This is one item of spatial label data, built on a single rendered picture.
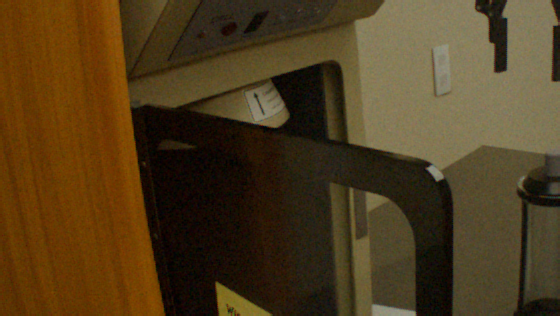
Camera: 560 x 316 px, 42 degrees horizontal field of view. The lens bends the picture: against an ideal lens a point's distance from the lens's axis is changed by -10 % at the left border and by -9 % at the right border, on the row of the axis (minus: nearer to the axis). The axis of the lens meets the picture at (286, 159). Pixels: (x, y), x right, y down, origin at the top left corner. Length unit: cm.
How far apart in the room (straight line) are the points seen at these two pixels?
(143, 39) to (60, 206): 14
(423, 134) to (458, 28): 30
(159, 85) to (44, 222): 15
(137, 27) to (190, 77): 11
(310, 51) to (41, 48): 33
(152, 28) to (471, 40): 149
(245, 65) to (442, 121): 119
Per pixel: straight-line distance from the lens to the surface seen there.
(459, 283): 128
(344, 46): 83
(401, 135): 173
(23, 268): 69
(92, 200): 54
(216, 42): 64
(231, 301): 57
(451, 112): 191
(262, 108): 77
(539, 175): 103
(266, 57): 74
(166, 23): 57
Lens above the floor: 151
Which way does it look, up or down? 17 degrees down
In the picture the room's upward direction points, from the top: 6 degrees counter-clockwise
